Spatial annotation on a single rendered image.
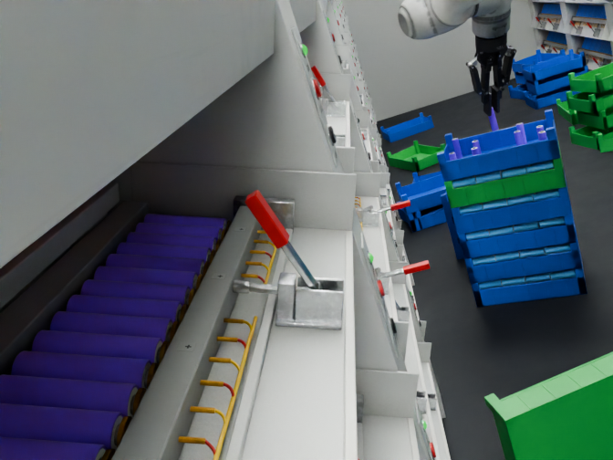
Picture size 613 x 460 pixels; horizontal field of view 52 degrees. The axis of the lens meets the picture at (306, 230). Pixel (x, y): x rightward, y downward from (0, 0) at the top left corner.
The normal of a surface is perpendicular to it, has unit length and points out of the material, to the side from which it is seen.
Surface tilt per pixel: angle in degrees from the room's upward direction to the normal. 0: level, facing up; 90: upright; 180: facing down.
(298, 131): 90
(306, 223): 90
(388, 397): 90
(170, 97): 111
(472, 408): 0
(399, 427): 21
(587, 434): 90
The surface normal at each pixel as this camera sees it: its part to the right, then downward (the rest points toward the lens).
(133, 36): 1.00, 0.06
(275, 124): -0.06, 0.35
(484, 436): -0.32, -0.89
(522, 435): 0.19, 0.26
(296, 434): 0.04, -0.93
